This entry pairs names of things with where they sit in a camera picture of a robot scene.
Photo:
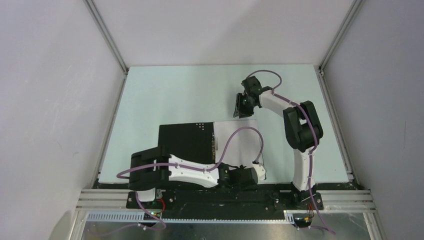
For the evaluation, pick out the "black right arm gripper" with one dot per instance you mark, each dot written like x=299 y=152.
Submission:
x=239 y=108

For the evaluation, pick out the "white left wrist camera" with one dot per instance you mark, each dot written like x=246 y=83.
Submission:
x=260 y=171

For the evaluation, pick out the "white slotted cable duct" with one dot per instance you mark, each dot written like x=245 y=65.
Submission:
x=141 y=217

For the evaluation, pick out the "right controller board with LEDs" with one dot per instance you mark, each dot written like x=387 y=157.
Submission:
x=302 y=221

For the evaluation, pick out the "controller board with leds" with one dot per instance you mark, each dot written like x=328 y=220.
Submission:
x=302 y=221
x=152 y=216

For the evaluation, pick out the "left controller board with LEDs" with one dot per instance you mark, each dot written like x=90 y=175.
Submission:
x=152 y=216

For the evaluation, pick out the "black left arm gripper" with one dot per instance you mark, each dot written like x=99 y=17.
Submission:
x=238 y=188

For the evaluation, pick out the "black folder with beige cover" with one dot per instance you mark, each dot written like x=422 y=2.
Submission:
x=192 y=141

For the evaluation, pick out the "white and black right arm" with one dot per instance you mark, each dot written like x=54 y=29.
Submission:
x=302 y=128

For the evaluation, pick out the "left aluminium frame post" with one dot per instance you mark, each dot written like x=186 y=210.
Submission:
x=106 y=34

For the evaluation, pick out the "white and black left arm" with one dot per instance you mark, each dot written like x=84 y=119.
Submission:
x=156 y=168

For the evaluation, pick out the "white paper sheet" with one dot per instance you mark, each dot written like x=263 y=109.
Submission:
x=243 y=148

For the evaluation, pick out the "aluminium frame post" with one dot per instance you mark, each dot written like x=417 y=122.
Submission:
x=347 y=21
x=106 y=34

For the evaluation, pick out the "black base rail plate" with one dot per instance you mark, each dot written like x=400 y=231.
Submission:
x=260 y=202

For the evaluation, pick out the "metal folder clip mechanism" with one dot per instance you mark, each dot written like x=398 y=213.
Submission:
x=214 y=146

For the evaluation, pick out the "aluminium front profile rail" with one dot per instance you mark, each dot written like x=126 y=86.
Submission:
x=334 y=201

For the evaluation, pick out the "right aluminium frame post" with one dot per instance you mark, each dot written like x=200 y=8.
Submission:
x=347 y=21

